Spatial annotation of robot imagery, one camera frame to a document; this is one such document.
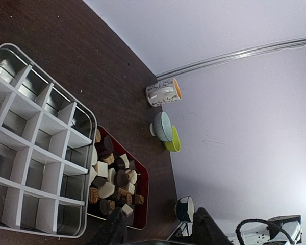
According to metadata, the light blue bowl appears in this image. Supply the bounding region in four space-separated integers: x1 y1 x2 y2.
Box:
149 111 173 142

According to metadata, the red chocolate tray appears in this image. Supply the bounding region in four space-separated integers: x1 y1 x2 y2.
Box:
87 126 149 230

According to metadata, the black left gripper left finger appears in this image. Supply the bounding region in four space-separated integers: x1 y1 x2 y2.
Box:
90 207 128 244

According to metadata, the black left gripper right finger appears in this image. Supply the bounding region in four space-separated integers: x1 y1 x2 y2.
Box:
191 207 232 245

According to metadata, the right aluminium frame post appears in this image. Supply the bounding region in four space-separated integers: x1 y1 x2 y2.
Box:
156 38 306 81

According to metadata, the white mug yellow inside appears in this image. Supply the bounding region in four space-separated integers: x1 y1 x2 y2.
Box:
145 78 182 107

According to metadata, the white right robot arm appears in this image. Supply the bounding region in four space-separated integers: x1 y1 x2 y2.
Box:
226 215 302 244

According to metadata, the dark bowl white inside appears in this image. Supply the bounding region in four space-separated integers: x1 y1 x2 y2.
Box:
174 196 195 223

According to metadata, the white divided tin box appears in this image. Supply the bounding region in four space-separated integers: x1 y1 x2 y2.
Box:
0 43 96 238

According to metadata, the lime green bowl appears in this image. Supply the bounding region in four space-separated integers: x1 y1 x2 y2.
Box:
163 125 181 153

